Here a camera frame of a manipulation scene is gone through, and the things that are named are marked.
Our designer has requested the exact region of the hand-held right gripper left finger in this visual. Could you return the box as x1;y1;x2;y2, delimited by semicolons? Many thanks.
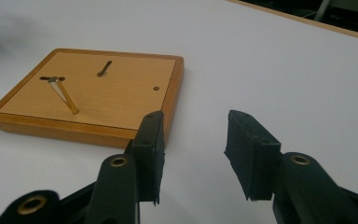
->
124;110;166;206

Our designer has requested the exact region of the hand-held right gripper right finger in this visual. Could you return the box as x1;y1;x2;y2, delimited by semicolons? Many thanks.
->
223;109;282;202

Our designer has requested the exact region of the wooden photo frame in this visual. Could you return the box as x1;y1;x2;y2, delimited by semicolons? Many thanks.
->
0;48;186;149

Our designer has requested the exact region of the white metal stand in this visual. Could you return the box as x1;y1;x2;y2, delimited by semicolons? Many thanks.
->
312;0;334;22

